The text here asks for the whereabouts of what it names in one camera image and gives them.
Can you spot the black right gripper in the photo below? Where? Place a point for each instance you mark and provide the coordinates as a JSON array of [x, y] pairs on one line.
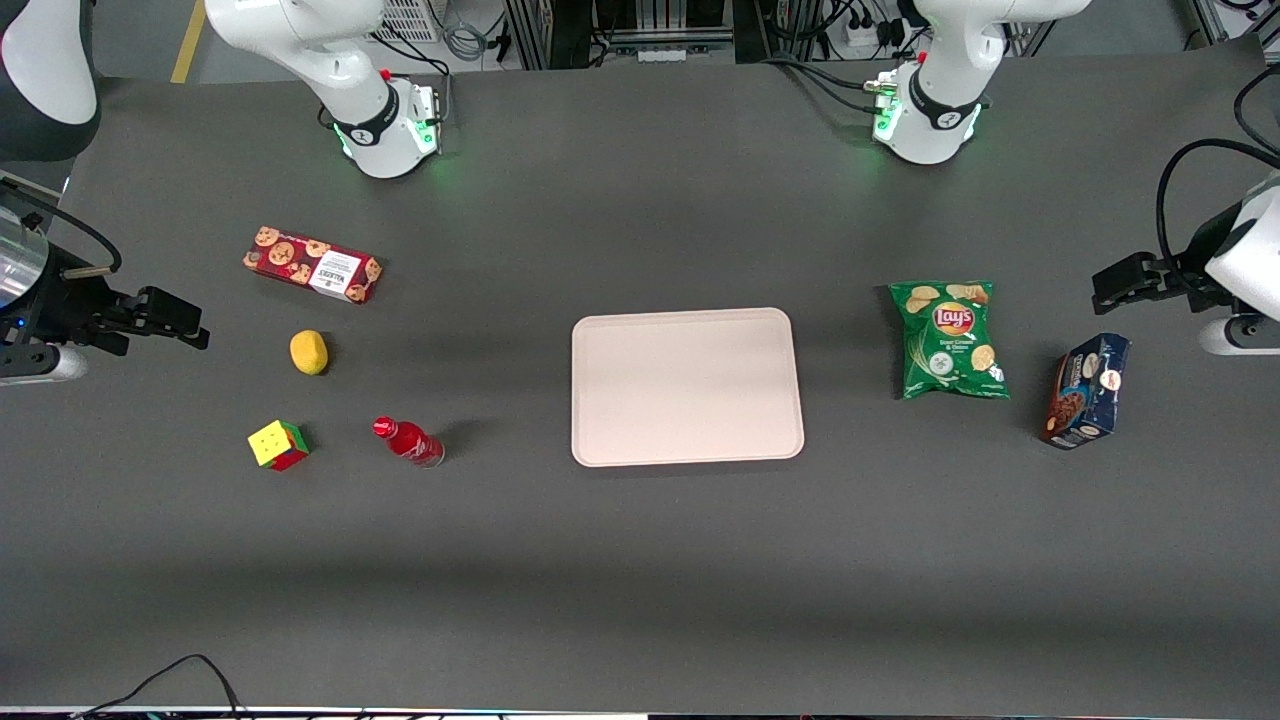
[[68, 308]]

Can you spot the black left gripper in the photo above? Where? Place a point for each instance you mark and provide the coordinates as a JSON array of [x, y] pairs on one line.
[[1183, 276]]

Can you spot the red coke bottle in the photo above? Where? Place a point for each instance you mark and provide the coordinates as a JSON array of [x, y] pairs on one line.
[[410, 442]]

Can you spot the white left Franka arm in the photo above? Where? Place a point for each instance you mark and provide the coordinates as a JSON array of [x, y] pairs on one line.
[[940, 90]]

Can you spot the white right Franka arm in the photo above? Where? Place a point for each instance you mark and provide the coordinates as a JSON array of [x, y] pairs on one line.
[[300, 40]]

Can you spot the beige plastic tray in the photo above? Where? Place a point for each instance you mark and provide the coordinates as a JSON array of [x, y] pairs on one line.
[[686, 386]]

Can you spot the blue chocolate cookie box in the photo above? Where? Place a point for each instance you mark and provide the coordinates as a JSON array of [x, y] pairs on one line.
[[1085, 392]]

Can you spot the yellow lemon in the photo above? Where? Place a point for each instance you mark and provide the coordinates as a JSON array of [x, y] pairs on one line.
[[309, 352]]

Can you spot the red cookie box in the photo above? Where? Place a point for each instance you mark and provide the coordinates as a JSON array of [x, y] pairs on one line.
[[312, 264]]

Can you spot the colourful rubik's cube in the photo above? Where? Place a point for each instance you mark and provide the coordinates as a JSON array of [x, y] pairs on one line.
[[278, 445]]

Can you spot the green Lay's chips bag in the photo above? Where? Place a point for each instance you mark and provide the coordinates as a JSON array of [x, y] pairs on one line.
[[950, 340]]

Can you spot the white power strip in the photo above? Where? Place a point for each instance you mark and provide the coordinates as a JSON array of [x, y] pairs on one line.
[[868, 34]]

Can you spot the white vented box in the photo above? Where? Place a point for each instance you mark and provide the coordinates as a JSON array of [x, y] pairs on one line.
[[410, 18]]

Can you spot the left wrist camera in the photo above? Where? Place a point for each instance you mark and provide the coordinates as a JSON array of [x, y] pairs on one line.
[[1240, 336]]

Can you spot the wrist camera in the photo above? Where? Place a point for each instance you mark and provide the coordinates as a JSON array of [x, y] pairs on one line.
[[45, 364], [1240, 336]]

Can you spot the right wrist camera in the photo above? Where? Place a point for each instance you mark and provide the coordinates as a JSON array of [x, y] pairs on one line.
[[45, 364]]

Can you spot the black metal rack frame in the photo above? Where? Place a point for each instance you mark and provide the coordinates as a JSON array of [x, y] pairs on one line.
[[640, 30]]

